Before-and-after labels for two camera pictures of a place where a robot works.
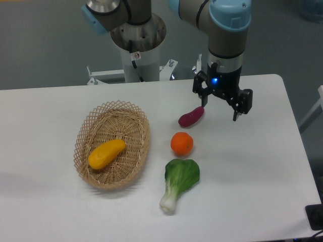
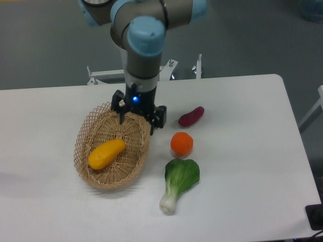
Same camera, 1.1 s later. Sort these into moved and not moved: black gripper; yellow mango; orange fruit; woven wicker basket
Moved: black gripper
Not moved: yellow mango; woven wicker basket; orange fruit
